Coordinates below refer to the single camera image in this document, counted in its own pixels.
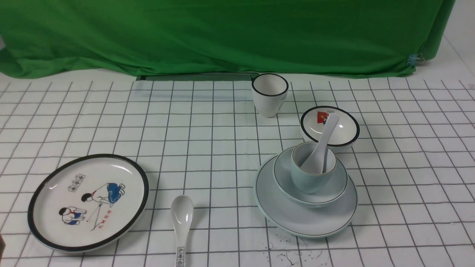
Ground pale blue bowl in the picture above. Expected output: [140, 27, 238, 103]
[273, 147, 349, 208]

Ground plain white ceramic spoon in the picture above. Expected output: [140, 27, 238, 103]
[301, 113, 340, 174]

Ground pale blue cup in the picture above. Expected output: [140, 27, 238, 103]
[291, 142, 337, 194]

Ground white black-rimmed cup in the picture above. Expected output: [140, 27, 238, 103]
[251, 74, 289, 117]

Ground small illustrated black-rimmed bowl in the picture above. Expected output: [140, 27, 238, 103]
[300, 105, 360, 153]

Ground white spoon with label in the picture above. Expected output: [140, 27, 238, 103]
[171, 195, 194, 267]

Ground pale blue large plate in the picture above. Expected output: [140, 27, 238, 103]
[253, 154, 359, 238]

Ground black-rimmed illustrated plate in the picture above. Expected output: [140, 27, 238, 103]
[27, 154, 149, 253]

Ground white grid tablecloth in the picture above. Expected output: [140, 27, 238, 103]
[1, 76, 474, 267]

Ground blue binder clip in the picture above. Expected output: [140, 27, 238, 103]
[406, 53, 425, 67]

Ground green backdrop cloth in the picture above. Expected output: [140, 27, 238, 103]
[0, 0, 455, 79]

